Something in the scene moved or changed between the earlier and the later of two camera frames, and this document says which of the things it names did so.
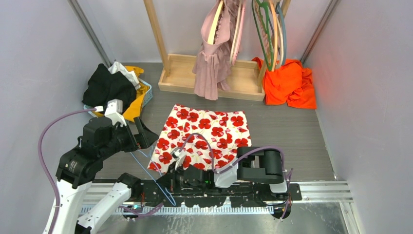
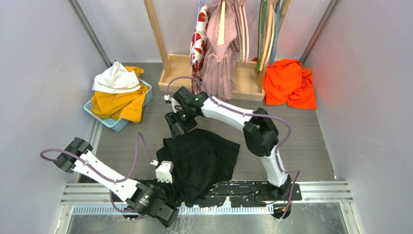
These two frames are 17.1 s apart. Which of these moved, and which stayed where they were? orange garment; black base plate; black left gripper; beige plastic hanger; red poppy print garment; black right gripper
Moved: beige plastic hanger; black right gripper; red poppy print garment; black left gripper
Stayed: black base plate; orange garment
